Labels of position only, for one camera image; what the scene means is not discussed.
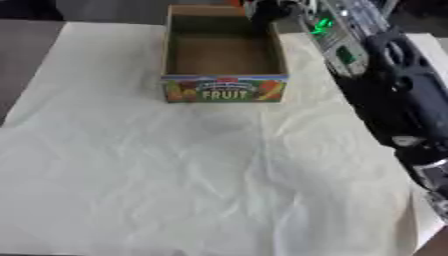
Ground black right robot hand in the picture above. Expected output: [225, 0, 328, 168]
[241, 0, 303, 34]

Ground tan cardboard box printed front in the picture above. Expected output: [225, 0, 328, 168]
[159, 4, 291, 104]

